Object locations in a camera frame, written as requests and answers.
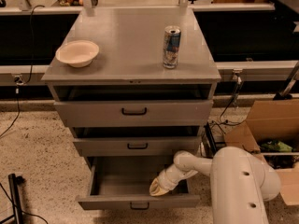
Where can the grey bottom drawer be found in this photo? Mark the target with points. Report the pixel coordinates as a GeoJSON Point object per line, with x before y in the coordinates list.
{"type": "Point", "coordinates": [124, 183]}

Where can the grey drawer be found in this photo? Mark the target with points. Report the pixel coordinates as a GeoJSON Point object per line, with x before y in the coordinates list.
{"type": "Point", "coordinates": [124, 183]}
{"type": "Point", "coordinates": [139, 146]}
{"type": "Point", "coordinates": [133, 113]}

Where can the grey top drawer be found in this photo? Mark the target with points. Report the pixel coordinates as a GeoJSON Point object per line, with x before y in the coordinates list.
{"type": "Point", "coordinates": [133, 113]}

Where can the brown cardboard box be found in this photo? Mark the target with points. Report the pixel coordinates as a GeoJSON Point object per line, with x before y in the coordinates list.
{"type": "Point", "coordinates": [268, 121]}

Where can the green item in box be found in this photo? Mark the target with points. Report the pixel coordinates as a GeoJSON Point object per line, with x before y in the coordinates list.
{"type": "Point", "coordinates": [275, 146]}

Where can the black stand lower left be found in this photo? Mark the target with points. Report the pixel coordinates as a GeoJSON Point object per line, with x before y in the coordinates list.
{"type": "Point", "coordinates": [14, 198]}

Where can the black bar on floor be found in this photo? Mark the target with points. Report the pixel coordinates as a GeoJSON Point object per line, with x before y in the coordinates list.
{"type": "Point", "coordinates": [210, 139]}

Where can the grey drawer cabinet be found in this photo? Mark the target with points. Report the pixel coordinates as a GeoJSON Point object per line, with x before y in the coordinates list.
{"type": "Point", "coordinates": [130, 67]}

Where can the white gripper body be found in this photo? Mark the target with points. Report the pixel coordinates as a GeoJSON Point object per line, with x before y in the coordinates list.
{"type": "Point", "coordinates": [166, 179]}

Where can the blue silver drink can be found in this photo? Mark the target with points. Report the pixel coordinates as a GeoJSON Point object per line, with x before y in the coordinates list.
{"type": "Point", "coordinates": [172, 35]}

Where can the white bowl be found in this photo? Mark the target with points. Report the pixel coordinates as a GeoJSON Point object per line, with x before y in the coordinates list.
{"type": "Point", "coordinates": [78, 53]}

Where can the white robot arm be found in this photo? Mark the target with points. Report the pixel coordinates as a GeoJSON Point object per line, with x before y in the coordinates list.
{"type": "Point", "coordinates": [240, 183]}

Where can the grey middle drawer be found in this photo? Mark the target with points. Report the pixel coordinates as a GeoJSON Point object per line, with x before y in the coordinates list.
{"type": "Point", "coordinates": [139, 146]}

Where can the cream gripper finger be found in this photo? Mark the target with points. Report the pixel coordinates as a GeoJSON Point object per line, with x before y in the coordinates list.
{"type": "Point", "coordinates": [154, 183]}
{"type": "Point", "coordinates": [158, 191]}

